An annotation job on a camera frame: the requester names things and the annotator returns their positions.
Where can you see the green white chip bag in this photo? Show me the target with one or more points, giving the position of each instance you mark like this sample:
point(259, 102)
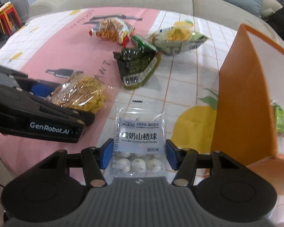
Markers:
point(171, 41)

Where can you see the clear waffle snack bag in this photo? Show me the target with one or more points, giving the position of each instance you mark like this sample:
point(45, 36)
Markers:
point(83, 93)

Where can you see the orange stool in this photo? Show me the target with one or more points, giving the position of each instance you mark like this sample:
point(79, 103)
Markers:
point(9, 19)

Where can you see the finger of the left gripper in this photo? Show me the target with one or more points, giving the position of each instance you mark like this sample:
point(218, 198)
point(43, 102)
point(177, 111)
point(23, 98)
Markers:
point(65, 112)
point(38, 87)

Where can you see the dark green seaweed bag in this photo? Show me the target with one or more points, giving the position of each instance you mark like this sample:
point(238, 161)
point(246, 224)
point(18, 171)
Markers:
point(136, 65)

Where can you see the green small snack pack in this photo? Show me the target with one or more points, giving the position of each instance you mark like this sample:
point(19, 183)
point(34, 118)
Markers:
point(278, 116)

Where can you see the orange storage box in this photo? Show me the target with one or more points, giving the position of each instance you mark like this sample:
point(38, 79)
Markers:
point(251, 76)

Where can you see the yogurt hawthorn ball bag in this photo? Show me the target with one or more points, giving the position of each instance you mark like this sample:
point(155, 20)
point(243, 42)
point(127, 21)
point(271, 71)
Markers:
point(139, 147)

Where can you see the pink white tablecloth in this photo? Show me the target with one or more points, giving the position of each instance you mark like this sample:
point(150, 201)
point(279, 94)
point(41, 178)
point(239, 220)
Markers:
point(62, 41)

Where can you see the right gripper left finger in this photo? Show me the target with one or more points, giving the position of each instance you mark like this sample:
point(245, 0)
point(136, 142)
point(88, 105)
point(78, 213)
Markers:
point(92, 160)

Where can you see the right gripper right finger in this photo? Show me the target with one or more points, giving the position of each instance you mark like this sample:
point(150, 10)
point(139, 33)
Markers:
point(186, 161)

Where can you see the beige sofa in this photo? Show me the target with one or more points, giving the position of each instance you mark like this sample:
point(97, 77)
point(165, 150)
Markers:
point(218, 11)

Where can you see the red fries snack bag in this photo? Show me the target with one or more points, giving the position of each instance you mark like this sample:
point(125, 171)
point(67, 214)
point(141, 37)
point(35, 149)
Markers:
point(113, 30)

